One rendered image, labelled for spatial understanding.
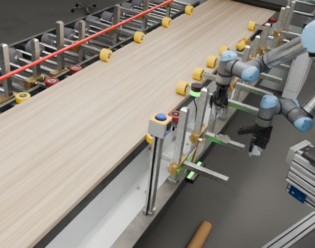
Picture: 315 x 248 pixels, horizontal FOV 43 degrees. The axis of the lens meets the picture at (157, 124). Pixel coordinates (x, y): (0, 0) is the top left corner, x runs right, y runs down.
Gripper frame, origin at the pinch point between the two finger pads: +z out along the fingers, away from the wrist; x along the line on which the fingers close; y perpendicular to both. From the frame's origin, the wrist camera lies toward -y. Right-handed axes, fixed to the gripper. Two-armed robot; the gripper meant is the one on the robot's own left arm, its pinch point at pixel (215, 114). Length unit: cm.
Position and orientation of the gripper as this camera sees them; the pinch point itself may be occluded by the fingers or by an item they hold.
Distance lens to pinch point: 206.1
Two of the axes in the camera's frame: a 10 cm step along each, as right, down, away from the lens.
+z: -1.0, 8.3, 5.4
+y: -1.4, 5.3, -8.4
